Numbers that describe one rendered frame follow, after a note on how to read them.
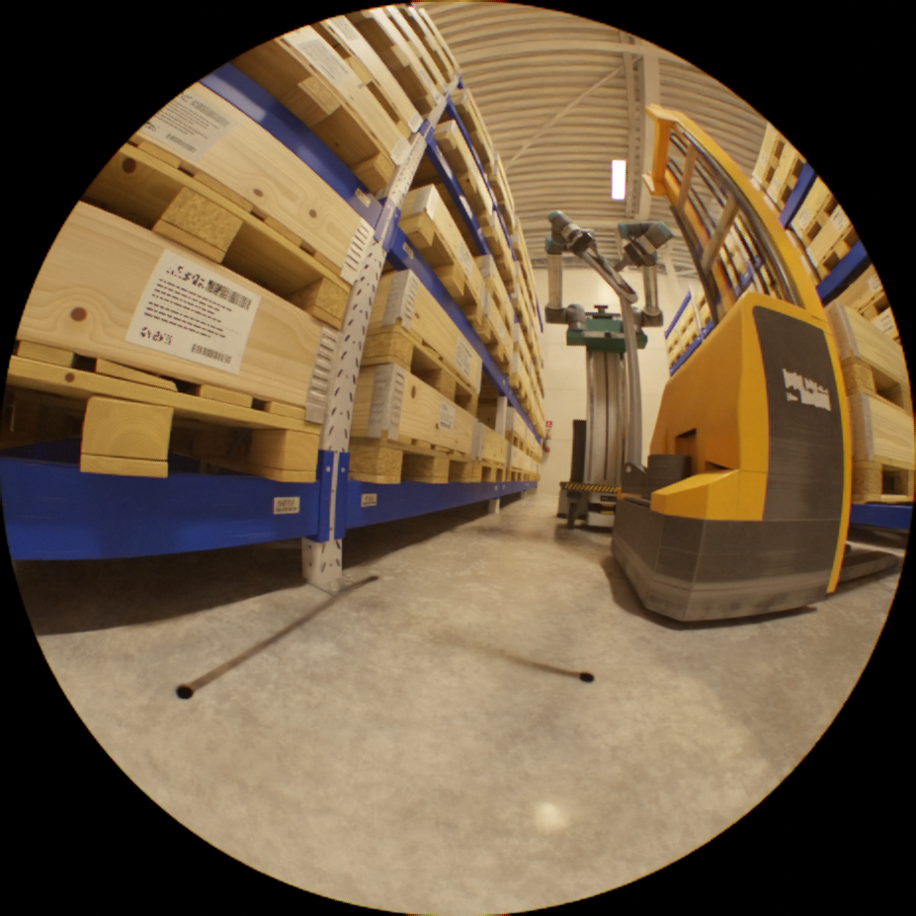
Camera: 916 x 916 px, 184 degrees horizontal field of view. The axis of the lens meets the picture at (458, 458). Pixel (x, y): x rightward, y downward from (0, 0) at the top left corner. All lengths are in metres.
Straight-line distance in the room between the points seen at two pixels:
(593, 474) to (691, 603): 1.65
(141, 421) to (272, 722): 0.42
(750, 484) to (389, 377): 0.96
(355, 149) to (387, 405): 0.87
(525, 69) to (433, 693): 7.86
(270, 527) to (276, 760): 0.45
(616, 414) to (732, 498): 1.74
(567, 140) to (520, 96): 1.54
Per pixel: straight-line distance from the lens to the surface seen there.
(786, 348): 0.98
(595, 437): 2.26
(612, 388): 2.42
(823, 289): 3.36
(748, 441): 0.77
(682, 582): 0.74
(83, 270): 0.52
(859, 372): 1.32
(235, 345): 0.53
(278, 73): 1.10
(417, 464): 1.09
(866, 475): 1.25
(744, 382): 0.81
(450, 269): 1.41
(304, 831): 0.36
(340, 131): 1.09
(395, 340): 0.86
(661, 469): 1.00
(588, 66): 7.70
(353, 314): 0.83
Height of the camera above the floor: 0.33
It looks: 3 degrees up
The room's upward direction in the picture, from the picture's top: 5 degrees clockwise
